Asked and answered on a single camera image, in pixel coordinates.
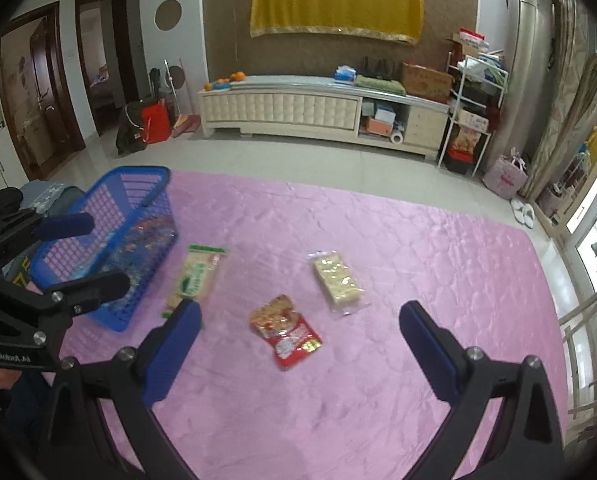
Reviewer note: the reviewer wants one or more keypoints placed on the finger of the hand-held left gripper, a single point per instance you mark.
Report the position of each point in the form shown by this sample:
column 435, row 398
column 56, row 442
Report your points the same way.
column 66, row 226
column 103, row 287

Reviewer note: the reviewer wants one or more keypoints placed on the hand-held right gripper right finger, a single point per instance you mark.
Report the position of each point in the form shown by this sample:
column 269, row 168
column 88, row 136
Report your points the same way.
column 428, row 355

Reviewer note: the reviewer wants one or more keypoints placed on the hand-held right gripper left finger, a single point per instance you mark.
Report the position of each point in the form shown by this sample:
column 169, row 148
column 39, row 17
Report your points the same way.
column 173, row 355

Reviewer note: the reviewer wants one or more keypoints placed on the blue plastic basket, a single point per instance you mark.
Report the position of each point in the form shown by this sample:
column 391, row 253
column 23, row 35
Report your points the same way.
column 111, row 321

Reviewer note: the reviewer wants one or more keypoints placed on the red snack packet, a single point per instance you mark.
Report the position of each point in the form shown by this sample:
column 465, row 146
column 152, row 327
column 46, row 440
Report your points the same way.
column 288, row 340

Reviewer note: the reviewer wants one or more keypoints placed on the person's left forearm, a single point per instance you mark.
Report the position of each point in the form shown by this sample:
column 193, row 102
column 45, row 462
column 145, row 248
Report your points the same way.
column 28, row 405

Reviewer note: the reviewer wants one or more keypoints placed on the green label cracker packet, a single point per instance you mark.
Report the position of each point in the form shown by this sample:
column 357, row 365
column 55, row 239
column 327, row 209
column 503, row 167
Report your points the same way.
column 198, row 275

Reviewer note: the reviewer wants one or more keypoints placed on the black bag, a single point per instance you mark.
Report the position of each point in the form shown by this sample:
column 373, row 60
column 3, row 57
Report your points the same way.
column 128, row 130

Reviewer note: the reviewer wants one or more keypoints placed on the pink quilted bedspread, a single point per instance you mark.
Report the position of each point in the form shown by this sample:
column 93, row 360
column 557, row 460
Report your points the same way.
column 378, row 250

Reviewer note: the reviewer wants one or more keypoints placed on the clear packet of pale crackers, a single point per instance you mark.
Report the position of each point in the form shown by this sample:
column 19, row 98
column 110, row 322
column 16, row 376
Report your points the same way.
column 336, row 280

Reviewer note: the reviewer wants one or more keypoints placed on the red bag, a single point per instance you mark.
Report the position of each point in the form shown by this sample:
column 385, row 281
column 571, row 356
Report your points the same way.
column 156, row 122

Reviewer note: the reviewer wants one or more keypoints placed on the brown wooden door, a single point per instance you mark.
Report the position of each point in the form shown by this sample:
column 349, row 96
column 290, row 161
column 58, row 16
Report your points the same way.
column 48, row 85

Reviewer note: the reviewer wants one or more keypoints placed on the white slippers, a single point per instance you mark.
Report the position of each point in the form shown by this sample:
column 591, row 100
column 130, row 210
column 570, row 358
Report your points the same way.
column 523, row 214

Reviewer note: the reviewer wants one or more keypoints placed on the pink bag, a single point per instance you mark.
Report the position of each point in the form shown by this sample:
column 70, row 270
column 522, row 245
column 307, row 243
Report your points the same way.
column 506, row 180

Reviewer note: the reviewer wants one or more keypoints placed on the blue fruit plate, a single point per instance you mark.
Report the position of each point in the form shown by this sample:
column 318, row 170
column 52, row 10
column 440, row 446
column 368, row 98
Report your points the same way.
column 223, row 87

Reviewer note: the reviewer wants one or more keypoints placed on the white paper towel roll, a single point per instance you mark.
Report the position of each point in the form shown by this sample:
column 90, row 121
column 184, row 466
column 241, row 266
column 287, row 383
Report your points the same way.
column 397, row 136

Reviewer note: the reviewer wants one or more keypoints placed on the cream tufted TV cabinet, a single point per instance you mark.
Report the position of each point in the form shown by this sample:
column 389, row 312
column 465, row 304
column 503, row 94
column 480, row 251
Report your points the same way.
column 278, row 110

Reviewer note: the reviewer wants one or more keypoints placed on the white metal shelf rack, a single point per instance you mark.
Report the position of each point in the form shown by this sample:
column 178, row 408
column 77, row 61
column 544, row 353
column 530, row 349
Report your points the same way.
column 451, row 110

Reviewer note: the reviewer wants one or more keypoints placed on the blue and white box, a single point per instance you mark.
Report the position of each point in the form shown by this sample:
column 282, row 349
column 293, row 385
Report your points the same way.
column 386, row 112

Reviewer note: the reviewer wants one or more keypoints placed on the brown cardboard box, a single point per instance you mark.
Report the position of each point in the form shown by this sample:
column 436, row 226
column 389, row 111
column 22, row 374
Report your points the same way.
column 426, row 82

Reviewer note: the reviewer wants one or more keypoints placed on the green folded cloth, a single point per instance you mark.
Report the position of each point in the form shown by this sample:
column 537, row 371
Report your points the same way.
column 378, row 84

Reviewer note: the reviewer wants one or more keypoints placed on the patterned beige curtain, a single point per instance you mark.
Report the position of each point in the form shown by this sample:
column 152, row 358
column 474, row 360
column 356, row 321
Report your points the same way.
column 563, row 110

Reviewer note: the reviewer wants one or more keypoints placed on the blue and white tissue pack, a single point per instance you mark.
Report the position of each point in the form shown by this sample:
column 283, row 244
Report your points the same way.
column 345, row 73

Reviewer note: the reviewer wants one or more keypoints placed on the silver standing air conditioner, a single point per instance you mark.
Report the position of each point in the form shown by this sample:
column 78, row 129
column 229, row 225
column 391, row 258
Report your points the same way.
column 528, row 60

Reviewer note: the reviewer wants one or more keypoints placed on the yellow cloth cover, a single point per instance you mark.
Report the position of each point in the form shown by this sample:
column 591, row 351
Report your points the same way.
column 336, row 0

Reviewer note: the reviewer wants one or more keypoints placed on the dark wooden door frame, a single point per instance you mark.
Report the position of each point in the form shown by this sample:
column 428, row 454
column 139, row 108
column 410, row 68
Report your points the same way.
column 131, row 60

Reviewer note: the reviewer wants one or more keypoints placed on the small round brown wall disc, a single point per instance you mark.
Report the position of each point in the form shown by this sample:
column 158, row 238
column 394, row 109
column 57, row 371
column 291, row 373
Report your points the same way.
column 177, row 76

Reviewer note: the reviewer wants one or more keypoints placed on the large round brown wall disc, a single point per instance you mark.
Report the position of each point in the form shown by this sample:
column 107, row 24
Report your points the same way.
column 168, row 15

